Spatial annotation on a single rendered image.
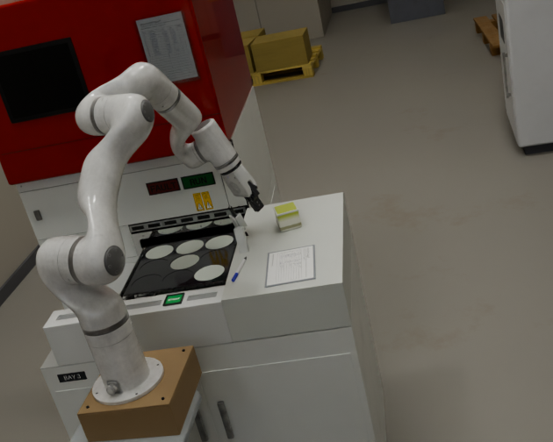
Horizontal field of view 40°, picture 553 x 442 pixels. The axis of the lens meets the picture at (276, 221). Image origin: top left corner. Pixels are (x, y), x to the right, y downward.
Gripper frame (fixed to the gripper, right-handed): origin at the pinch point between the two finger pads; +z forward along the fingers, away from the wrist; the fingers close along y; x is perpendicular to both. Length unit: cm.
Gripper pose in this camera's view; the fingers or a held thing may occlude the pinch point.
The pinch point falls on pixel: (256, 204)
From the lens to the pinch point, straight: 243.9
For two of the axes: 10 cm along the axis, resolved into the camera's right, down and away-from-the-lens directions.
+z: 5.2, 7.6, 4.0
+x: 6.4, -6.5, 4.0
